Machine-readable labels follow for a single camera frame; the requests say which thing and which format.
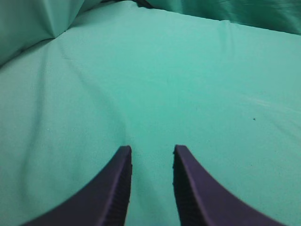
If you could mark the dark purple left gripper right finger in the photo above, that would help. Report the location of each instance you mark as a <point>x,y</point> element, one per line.
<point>202,201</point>

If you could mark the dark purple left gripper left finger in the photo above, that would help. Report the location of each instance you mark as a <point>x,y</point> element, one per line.
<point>101,202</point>

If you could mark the green table cloth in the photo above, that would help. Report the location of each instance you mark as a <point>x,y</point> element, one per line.
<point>151,79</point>

